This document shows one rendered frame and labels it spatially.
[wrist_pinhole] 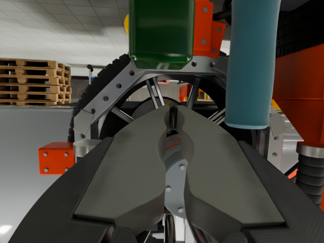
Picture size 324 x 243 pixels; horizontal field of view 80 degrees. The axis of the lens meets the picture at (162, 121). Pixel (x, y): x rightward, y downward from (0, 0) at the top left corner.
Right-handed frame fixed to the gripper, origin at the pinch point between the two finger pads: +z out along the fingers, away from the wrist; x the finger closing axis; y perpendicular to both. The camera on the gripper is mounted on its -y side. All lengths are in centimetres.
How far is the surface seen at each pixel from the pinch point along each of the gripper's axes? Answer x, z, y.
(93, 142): -10.8, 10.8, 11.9
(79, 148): -11.9, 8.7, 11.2
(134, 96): -146, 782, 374
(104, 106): -15.6, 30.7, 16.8
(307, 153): 20.8, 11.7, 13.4
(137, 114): -15, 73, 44
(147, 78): -6.1, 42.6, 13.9
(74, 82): -339, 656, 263
